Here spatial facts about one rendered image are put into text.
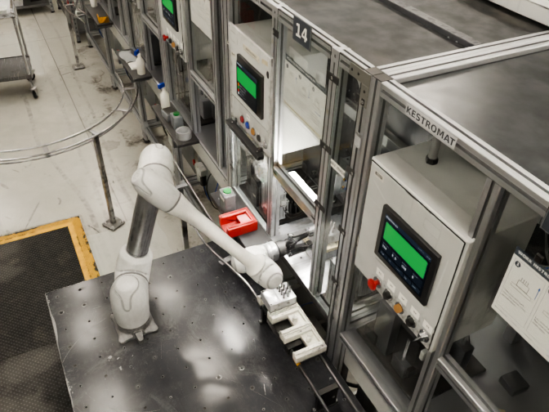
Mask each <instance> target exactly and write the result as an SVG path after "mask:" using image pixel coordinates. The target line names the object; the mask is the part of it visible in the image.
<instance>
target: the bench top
mask: <svg viewBox="0 0 549 412"><path fill-rule="evenodd" d="M219 261H220V259H219V258H217V257H216V256H215V255H214V254H213V253H212V252H211V251H210V250H209V249H208V248H207V247H206V245H205V244H201V245H198V246H195V247H192V248H189V249H185V250H182V251H179V252H176V253H172V254H169V255H166V256H163V257H159V258H156V259H153V260H152V265H151V272H150V281H149V306H150V313H151V315H152V317H153V319H154V323H155V324H156V325H157V326H158V332H156V333H151V334H146V335H144V336H143V338H144V341H145V342H144V343H142V344H139V343H138V341H137V339H136V338H135V339H133V340H131V341H128V342H127V343H125V344H119V342H118V333H117V331H116V329H115V326H114V322H113V321H112V320H111V319H110V316H111V315H112V314H113V311H112V308H111V304H110V298H109V292H110V289H111V286H112V284H113V282H114V272H111V273H109V274H106V275H102V276H99V277H96V278H93V279H90V280H85V281H83V282H80V283H77V284H72V285H70V286H67V287H64V288H62V289H57V290H54V291H51V292H49V293H45V296H46V300H47V305H48V309H49V312H50V317H51V322H52V326H53V329H54V333H55V336H56V343H57V346H58V350H59V353H60V360H61V364H62V367H63V371H64V374H65V381H66V384H67V388H68V391H69V396H70V400H71V404H72V408H73V412H312V410H311V409H312V408H314V407H315V397H314V392H313V390H312V388H311V387H310V385H309V384H308V382H307V381H306V379H305V377H304V375H303V374H302V372H301V371H300V369H299V368H298V366H297V365H296V363H295V362H294V360H293V358H292V356H291V355H289V356H288V355H287V353H286V352H285V350H284V349H283V347H282V346H281V344H280V342H279V340H278V339H277V338H276V336H275V334H274V332H273V331H272V329H271V327H270V326H269V325H268V323H264V324H262V325H260V324H259V322H258V320H260V319H261V309H260V308H259V306H258V302H257V300H256V299H255V297H254V295H253V294H252V292H251V290H250V289H249V287H248V286H247V285H246V284H245V283H244V282H243V281H242V280H241V279H240V278H239V277H238V276H237V275H236V274H235V273H234V272H233V271H232V270H231V269H230V268H229V267H228V266H227V265H225V264H224V265H221V264H220V263H219ZM78 289H82V290H80V291H78ZM60 311H63V313H62V314H60ZM321 355H322V357H323V358H324V359H325V361H326V362H327V364H328V366H329V367H330V369H331V370H332V372H333V373H334V374H335V376H336V377H337V379H338V381H339V382H340V384H341V385H342V386H343V388H344V389H345V391H346V392H347V394H348V395H349V397H350V398H351V400H352V401H353V402H354V404H355V406H356V407H357V409H358V410H359V412H365V410H364V408H363V407H362V405H361V404H360V403H359V401H358V400H357V398H356V397H355V395H354V394H353V392H352V391H351V390H350V388H349V387H348V385H347V384H346V382H345V380H344V379H343V377H342V376H341V375H340V374H339V372H338V371H337V369H336V367H335V366H334V364H333V363H332V362H331V361H330V359H329V358H328V356H327V354H326V353H325V352H323V353H321ZM300 363H301V366H302V368H303V369H304V370H305V372H306V374H307V375H308V377H309V379H310V381H311V382H312V383H313V385H314V386H315V388H316V390H317V391H318V390H320V389H322V388H325V387H327V386H329V385H331V384H333V383H335V381H334V379H333V377H332V376H331V374H330V373H329V372H328V370H327V369H326V367H325V366H324V364H323V362H322V361H321V360H320V358H319V357H318V355H317V356H314V357H311V358H310V359H308V360H304V361H303V362H300Z"/></svg>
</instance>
